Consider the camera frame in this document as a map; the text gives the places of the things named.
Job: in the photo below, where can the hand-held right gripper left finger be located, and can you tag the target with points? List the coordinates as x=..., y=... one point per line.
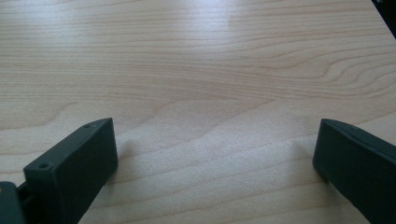
x=74, y=174

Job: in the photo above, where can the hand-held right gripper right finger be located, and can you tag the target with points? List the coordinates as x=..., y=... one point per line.
x=358, y=168

